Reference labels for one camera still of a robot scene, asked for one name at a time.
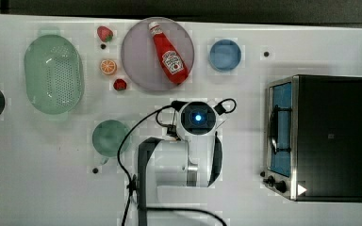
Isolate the green mug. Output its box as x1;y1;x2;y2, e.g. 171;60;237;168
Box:
92;120;130;165

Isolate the grey round plate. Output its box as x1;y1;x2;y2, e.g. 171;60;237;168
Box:
121;17;196;92

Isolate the blue bowl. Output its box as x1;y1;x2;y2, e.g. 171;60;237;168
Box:
208;40;241;72

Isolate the green perforated colander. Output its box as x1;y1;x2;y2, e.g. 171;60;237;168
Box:
24;30;84;118

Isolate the black toaster oven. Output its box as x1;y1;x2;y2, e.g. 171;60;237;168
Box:
260;74;362;202

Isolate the red strawberry with leaves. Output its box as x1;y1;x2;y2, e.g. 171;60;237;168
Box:
97;26;113;42

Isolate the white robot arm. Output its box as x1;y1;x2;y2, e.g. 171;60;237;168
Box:
137;101;228;226

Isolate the small red strawberry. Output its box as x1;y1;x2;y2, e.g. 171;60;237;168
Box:
113;79;127;91

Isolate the red ketchup bottle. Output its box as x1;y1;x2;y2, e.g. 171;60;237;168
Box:
148;22;189;85

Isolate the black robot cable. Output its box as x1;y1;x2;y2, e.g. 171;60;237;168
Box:
117;98;238;226

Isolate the orange slice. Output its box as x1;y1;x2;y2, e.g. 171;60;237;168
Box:
100;59;117;75

